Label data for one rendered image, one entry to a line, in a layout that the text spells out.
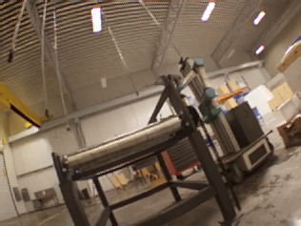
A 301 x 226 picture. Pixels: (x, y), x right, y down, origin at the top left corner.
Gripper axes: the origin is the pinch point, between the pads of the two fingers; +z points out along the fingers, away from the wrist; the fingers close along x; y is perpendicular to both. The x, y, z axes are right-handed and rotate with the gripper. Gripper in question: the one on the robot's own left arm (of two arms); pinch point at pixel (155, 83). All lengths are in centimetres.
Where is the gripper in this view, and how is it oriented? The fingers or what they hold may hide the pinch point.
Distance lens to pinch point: 176.7
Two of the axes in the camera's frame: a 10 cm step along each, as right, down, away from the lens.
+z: -9.0, 3.1, -2.9
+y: -1.7, 3.7, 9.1
